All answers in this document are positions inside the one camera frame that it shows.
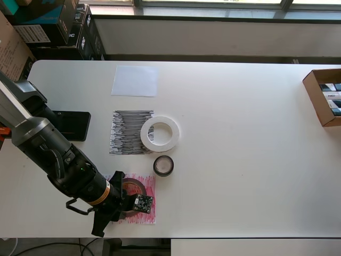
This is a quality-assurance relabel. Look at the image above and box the brown printed cardboard carton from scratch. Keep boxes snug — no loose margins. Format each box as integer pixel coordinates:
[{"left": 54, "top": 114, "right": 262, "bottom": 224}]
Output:
[{"left": 0, "top": 10, "right": 37, "bottom": 81}]

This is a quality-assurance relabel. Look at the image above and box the white floor cable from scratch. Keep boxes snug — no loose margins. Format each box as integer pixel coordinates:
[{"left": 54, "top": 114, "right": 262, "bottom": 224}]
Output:
[{"left": 0, "top": 236, "right": 19, "bottom": 256}]

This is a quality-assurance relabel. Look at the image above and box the small black tape roll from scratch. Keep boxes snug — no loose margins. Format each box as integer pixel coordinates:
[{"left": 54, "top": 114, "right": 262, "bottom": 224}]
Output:
[{"left": 152, "top": 155, "right": 175, "bottom": 177}]

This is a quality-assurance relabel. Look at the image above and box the red tape roll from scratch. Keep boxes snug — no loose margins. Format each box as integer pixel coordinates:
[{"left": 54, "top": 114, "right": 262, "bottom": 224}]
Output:
[{"left": 121, "top": 178, "right": 148, "bottom": 216}]

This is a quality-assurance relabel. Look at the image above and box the black table frame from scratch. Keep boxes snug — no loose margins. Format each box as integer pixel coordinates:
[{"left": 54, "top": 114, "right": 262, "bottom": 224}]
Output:
[{"left": 102, "top": 238, "right": 171, "bottom": 256}]

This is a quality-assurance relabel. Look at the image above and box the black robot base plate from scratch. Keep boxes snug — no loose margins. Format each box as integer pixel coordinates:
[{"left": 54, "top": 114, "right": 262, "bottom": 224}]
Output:
[{"left": 50, "top": 110, "right": 91, "bottom": 142}]

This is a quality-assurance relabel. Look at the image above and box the open brown cardboard box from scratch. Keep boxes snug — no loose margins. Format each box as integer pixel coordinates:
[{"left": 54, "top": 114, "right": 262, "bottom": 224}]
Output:
[{"left": 302, "top": 68, "right": 341, "bottom": 127}]

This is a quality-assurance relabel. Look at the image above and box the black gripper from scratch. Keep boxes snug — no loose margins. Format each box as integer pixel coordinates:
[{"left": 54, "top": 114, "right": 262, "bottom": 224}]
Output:
[{"left": 91, "top": 170, "right": 128, "bottom": 237}]

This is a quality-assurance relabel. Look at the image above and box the red scribbled paper sheet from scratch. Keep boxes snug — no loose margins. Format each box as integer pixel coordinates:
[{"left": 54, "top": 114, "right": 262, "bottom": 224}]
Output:
[{"left": 102, "top": 173, "right": 157, "bottom": 226}]

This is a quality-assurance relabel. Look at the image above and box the black scribbled paper sheet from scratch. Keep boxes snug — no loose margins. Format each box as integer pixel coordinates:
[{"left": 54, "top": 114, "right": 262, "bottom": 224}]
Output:
[{"left": 108, "top": 109, "right": 156, "bottom": 156}]

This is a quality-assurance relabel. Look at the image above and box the black camera cable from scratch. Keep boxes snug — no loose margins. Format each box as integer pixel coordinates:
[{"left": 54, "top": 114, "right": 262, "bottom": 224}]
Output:
[{"left": 65, "top": 197, "right": 94, "bottom": 215}]

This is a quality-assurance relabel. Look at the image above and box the black box with white label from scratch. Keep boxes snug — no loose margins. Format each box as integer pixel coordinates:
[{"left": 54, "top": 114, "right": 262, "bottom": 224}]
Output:
[{"left": 12, "top": 23, "right": 70, "bottom": 50}]

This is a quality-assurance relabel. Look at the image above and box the white board panel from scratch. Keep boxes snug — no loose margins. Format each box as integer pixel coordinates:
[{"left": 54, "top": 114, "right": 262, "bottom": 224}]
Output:
[{"left": 170, "top": 238, "right": 341, "bottom": 256}]

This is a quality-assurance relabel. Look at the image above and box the black floor cable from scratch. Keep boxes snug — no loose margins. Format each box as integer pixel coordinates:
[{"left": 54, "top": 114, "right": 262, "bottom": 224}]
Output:
[{"left": 15, "top": 238, "right": 107, "bottom": 256}]

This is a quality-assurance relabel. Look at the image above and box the white tape roll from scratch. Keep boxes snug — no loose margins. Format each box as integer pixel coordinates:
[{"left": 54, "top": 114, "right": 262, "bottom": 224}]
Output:
[{"left": 140, "top": 115, "right": 181, "bottom": 153}]

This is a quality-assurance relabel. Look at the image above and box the blank white paper sheet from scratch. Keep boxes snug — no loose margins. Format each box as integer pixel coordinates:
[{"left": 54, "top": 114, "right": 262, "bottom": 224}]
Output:
[{"left": 111, "top": 66, "right": 158, "bottom": 98}]

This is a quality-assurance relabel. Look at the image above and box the teal product box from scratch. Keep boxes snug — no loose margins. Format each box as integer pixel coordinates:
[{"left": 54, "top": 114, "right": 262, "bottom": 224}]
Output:
[{"left": 0, "top": 0, "right": 65, "bottom": 25}]

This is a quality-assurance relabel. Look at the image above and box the black printed product box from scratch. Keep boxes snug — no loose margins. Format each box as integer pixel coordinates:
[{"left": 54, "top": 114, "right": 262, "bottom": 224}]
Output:
[
  {"left": 77, "top": 12, "right": 109, "bottom": 61},
  {"left": 57, "top": 0, "right": 91, "bottom": 46}
]

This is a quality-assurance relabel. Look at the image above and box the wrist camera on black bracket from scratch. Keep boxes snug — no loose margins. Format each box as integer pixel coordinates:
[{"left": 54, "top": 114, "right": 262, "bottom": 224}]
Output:
[{"left": 124, "top": 193, "right": 155, "bottom": 214}]

